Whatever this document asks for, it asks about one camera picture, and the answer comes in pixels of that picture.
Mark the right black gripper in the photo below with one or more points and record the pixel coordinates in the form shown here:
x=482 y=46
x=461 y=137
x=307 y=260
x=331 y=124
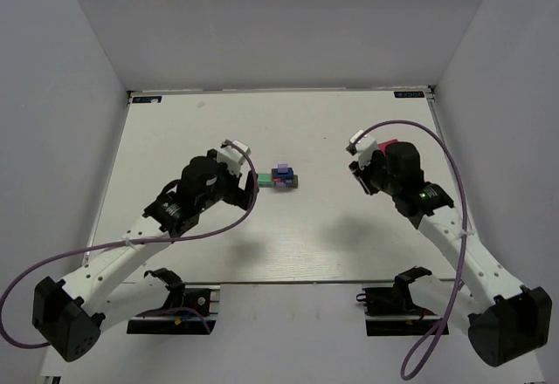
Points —
x=364 y=179

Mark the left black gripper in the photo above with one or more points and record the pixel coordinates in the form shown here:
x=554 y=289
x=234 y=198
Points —
x=244 y=189

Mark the pink plastic box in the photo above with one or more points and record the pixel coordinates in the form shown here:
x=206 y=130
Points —
x=383 y=145

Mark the green rectangular block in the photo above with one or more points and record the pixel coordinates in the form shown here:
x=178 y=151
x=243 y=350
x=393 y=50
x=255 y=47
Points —
x=265 y=180

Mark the blue rectangular block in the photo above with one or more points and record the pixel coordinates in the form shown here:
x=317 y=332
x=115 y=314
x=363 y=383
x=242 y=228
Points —
x=288 y=175

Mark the brown cube block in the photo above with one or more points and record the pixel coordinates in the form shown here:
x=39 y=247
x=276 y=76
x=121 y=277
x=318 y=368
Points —
x=297 y=181

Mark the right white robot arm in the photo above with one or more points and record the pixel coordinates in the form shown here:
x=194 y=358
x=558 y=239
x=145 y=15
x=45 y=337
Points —
x=502 y=318

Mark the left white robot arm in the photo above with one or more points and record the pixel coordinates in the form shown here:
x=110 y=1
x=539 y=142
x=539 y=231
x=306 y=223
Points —
x=71 y=313

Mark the right blue table label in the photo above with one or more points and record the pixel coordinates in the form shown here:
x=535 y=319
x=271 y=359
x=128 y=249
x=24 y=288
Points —
x=409 y=94

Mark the blue table label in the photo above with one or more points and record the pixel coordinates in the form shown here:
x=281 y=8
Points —
x=146 y=99
x=409 y=94

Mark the left blue table label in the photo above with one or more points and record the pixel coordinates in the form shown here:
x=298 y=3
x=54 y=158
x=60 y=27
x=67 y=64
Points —
x=146 y=99

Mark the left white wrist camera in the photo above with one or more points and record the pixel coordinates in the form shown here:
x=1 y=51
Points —
x=233 y=156

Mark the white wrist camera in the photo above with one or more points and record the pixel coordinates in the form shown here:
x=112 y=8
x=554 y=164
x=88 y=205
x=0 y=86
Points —
x=233 y=156
x=362 y=147

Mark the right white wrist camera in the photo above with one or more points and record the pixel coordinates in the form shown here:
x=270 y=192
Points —
x=362 y=147

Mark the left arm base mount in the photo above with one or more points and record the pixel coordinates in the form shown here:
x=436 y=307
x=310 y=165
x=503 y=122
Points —
x=193 y=314

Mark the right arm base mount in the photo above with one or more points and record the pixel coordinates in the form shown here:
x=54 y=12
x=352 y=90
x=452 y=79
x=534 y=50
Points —
x=386 y=315

